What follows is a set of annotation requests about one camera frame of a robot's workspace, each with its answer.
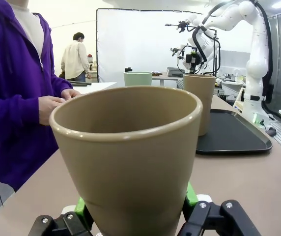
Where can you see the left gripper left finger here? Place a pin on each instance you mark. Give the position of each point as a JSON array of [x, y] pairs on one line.
[[64, 225]]

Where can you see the grey background desk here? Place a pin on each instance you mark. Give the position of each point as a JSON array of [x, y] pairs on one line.
[[165, 78]]

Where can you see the person's right forearm purple sleeve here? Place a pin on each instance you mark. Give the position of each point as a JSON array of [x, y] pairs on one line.
[[12, 110]]

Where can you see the person's right hand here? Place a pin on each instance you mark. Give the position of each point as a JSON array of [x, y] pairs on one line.
[[47, 108]]

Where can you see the black plastic tray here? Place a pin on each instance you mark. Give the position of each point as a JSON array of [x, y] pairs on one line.
[[229, 132]]

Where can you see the person's left hand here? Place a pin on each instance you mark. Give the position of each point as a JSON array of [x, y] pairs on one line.
[[70, 94]]

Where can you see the white backdrop screen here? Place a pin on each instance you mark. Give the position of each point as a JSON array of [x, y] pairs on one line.
[[143, 44]]

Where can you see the tan cup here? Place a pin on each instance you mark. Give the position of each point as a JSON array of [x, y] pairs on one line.
[[202, 103], [130, 159]]

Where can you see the white table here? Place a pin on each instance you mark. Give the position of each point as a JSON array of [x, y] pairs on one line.
[[98, 87]]

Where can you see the person's left forearm purple sleeve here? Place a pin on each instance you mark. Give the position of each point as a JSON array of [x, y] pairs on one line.
[[62, 84]]

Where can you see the light green cup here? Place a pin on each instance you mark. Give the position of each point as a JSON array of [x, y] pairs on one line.
[[137, 78]]

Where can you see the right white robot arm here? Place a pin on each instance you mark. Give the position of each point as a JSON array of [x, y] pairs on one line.
[[253, 61]]

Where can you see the person in purple hoodie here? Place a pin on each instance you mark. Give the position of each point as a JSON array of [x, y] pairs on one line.
[[8, 73]]

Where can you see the person in cream shirt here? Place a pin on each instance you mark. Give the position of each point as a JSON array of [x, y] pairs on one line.
[[74, 61]]

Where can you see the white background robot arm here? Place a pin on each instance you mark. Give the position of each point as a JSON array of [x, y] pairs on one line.
[[179, 55], [190, 19]]

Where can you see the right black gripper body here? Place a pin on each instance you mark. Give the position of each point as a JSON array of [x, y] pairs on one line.
[[192, 59]]

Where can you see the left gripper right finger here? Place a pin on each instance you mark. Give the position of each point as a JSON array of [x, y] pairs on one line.
[[211, 218]]

